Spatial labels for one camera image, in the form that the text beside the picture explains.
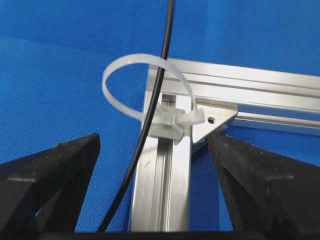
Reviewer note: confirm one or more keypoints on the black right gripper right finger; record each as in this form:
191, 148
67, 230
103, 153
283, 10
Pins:
266, 192

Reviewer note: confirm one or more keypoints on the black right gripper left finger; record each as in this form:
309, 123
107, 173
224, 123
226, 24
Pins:
44, 192

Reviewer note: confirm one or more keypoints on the aluminium extrusion frame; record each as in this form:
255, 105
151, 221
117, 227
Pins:
198, 99

